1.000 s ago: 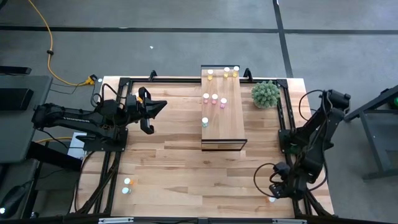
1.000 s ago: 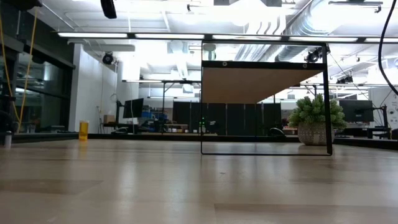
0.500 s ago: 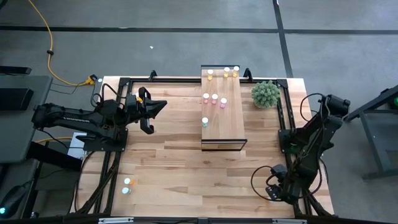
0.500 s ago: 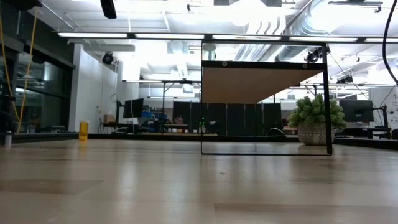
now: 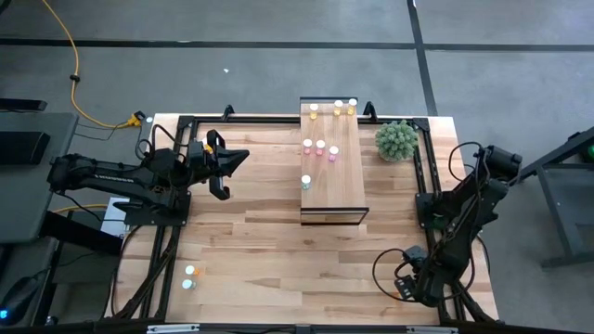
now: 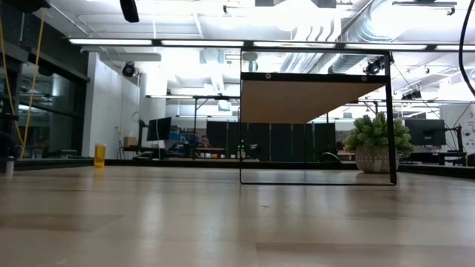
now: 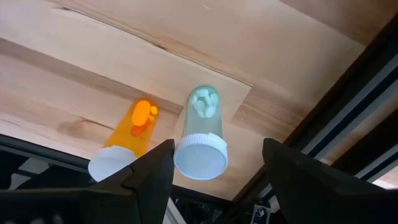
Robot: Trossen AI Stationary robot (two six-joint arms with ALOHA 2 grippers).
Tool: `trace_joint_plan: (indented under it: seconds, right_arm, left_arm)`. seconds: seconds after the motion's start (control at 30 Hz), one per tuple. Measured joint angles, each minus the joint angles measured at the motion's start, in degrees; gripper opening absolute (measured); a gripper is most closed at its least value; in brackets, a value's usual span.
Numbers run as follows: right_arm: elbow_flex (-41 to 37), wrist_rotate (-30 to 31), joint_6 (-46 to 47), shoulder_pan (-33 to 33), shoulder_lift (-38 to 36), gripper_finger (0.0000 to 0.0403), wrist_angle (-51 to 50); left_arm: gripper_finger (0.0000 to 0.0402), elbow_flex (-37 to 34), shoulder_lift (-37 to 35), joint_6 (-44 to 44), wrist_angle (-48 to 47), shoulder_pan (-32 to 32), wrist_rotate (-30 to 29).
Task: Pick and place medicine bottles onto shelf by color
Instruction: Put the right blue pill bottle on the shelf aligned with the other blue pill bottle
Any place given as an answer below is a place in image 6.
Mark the small grey white cylinder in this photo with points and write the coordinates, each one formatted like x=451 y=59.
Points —
x=9 y=167

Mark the black frame background workbench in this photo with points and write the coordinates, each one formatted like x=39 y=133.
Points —
x=195 y=122

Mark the silver ceiling air duct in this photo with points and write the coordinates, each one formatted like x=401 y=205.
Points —
x=371 y=29

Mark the wooden shelf black metal frame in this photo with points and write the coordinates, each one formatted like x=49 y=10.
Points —
x=297 y=100

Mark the black computer monitor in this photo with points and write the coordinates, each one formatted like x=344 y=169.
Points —
x=425 y=131
x=159 y=128

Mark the orange pill bottle white cap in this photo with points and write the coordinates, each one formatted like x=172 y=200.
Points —
x=99 y=155

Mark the long overhead light bar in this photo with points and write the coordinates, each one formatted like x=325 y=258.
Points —
x=200 y=43

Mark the black aluminium frame rails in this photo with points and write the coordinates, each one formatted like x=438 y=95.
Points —
x=55 y=164
x=438 y=171

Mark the person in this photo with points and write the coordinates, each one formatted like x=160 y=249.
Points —
x=204 y=141

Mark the brown cardboard box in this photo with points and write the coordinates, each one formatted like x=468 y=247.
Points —
x=130 y=141

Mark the black partition panels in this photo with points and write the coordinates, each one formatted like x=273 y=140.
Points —
x=282 y=141

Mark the green plant in woven pot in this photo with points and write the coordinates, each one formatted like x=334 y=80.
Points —
x=371 y=133

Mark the black spotlight cluster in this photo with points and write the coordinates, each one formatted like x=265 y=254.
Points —
x=411 y=94

